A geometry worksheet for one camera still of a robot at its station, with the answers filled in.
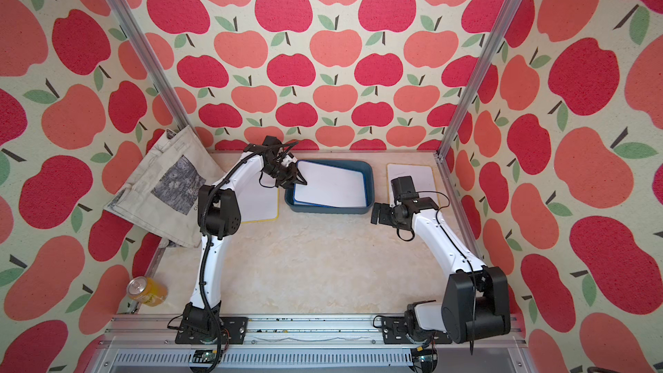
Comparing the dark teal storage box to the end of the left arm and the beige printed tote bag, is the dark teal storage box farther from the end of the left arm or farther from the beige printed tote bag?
the beige printed tote bag

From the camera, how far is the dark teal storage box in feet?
3.29

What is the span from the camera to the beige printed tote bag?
2.56ft

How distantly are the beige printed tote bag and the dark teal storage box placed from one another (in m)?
0.36
